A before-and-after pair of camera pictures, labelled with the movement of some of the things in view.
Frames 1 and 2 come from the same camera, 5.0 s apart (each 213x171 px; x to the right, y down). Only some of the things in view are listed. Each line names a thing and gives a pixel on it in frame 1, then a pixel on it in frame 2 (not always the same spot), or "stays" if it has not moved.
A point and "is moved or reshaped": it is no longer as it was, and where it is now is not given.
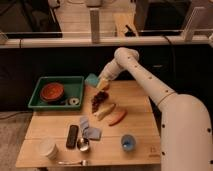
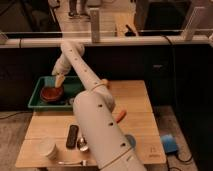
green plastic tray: [73, 86] stays
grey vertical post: [94, 25] stays
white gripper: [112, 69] -> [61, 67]
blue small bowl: [128, 142] stays
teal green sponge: [92, 80] is moved or reshaped
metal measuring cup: [82, 144] stays
